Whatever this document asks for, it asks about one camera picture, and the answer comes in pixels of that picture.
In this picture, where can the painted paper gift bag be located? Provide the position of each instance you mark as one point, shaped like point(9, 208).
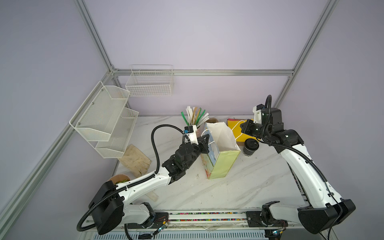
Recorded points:
point(223, 150)

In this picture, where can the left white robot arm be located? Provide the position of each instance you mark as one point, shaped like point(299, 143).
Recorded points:
point(135, 192)

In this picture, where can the yellow napkin stack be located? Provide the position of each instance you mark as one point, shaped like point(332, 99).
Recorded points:
point(235, 126)

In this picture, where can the stacked brown cup carriers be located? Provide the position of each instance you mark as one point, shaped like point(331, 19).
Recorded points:
point(212, 120)

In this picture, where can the brown wrapped straws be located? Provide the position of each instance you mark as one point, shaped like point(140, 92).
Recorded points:
point(196, 114)

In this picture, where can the lower white mesh shelf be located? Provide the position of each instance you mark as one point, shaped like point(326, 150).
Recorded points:
point(115, 148)

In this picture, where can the paper coffee cup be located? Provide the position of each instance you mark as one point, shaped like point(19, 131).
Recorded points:
point(250, 146)

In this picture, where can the paper bowl of greens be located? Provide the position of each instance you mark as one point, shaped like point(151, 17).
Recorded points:
point(119, 179)

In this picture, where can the upper white mesh shelf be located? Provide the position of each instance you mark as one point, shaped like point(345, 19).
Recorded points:
point(96, 119)

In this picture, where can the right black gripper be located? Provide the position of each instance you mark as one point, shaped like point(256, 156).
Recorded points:
point(244, 128)

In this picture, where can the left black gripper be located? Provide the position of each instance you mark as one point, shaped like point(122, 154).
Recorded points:
point(204, 142)

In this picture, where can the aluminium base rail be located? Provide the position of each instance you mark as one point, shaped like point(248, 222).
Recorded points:
point(210, 220)

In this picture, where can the brown paper bag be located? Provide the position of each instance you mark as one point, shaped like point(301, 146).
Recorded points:
point(136, 161)

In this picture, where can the white wire basket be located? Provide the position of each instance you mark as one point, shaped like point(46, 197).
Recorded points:
point(150, 81)

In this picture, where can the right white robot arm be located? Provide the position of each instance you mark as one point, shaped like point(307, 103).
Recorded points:
point(324, 207)

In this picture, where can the white mesh shelf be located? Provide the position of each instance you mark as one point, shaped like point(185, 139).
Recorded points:
point(115, 148)
point(96, 119)

